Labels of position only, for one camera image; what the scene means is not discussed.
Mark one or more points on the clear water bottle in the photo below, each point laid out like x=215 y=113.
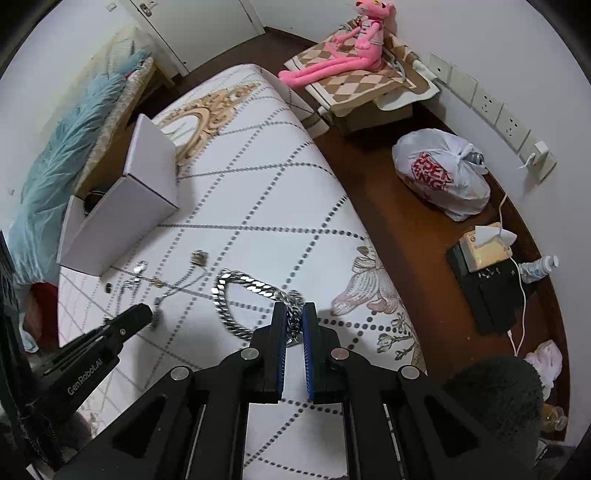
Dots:
x=538 y=269

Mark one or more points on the amber glass bottle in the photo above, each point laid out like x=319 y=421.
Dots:
x=554 y=417

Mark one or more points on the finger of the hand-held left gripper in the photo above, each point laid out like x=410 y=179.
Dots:
x=134 y=318

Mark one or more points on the dark round item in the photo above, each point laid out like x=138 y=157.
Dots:
x=94 y=201

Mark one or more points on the white cardboard box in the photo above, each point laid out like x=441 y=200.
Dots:
x=138 y=203

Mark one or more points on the pink cloth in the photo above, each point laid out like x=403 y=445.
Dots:
x=547 y=364

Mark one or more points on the beige patterned mattress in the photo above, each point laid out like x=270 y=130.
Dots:
x=124 y=106

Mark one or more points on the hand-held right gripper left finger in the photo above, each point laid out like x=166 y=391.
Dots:
x=279 y=355

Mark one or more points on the small silver pendant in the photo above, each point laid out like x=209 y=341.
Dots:
x=140 y=266

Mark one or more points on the beige tissue box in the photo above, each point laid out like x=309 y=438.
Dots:
x=485 y=251

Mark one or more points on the white dotted bed quilt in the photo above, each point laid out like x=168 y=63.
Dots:
x=258 y=198

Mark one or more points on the black box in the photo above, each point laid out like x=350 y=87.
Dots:
x=494 y=300

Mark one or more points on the white door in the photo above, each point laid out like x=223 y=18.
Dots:
x=207 y=27

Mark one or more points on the pink panther plush toy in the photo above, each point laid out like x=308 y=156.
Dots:
x=364 y=46

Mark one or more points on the white charger plug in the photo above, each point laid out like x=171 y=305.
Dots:
x=539 y=152

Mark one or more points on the light blue fuzzy blanket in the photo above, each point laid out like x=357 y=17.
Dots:
x=60 y=152

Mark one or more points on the gold ornate mirror frame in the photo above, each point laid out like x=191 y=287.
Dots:
x=217 y=108

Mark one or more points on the red cloth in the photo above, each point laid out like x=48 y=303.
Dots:
x=44 y=314

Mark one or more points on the brown cardboard box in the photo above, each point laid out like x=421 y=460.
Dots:
x=369 y=119

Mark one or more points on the checkered blanket on box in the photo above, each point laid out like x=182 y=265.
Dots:
x=351 y=85

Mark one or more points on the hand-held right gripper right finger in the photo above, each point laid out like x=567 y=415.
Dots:
x=308 y=360

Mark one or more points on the white plastic bag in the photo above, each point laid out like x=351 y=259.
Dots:
x=434 y=175

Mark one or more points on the black fuzzy cushion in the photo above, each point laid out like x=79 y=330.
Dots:
x=494 y=401

